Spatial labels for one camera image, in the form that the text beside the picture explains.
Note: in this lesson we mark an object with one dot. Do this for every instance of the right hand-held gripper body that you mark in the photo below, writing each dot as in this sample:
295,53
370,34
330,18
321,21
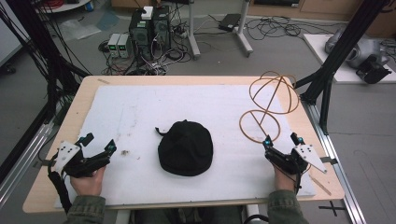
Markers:
306,155

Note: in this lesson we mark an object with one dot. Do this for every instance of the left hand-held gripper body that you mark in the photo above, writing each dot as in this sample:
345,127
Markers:
66,153

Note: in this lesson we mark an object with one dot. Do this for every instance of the person's right hand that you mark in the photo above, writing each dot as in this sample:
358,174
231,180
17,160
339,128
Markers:
282,180

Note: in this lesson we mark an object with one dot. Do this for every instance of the person's left hand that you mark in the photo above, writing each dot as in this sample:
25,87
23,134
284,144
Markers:
88,184

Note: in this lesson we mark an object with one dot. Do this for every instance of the white table leg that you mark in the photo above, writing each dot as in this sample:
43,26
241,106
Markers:
252,213

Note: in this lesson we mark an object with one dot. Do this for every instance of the black knitted hat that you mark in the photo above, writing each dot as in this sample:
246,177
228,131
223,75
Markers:
186,148

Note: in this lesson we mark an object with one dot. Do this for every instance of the white foam mat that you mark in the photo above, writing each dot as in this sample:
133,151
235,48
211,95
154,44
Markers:
186,102

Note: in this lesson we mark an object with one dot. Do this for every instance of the white floor board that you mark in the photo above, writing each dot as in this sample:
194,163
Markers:
317,46

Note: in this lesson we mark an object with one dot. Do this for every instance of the grey power supply unit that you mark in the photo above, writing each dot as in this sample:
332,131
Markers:
113,46
124,46

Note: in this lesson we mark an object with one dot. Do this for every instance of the black device on board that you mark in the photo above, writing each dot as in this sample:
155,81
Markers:
373,71

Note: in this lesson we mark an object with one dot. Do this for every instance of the person's legs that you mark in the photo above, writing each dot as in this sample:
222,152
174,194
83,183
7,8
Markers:
186,216

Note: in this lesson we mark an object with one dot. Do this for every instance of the clear plastic sheet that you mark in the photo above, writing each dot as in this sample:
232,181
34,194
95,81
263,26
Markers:
79,29

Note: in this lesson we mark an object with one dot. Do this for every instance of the white stand leg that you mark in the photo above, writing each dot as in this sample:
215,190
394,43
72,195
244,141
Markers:
243,35
193,34

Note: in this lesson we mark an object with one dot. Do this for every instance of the grey robot shell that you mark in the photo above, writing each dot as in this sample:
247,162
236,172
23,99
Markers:
364,49

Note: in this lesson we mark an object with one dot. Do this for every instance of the black computer tower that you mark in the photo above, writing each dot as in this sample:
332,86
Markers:
140,35
162,28

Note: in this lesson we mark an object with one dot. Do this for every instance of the flat black box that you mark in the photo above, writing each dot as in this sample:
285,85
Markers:
229,22

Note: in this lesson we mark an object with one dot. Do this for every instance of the white cabinet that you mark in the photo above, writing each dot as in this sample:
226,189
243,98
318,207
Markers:
7,34

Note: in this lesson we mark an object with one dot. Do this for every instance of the round white table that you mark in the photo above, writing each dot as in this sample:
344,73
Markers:
67,6

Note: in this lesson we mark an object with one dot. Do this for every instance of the small white box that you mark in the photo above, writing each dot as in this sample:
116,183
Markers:
147,12

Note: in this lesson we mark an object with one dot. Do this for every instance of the aluminium rail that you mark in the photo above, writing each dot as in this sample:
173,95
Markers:
337,165
25,155

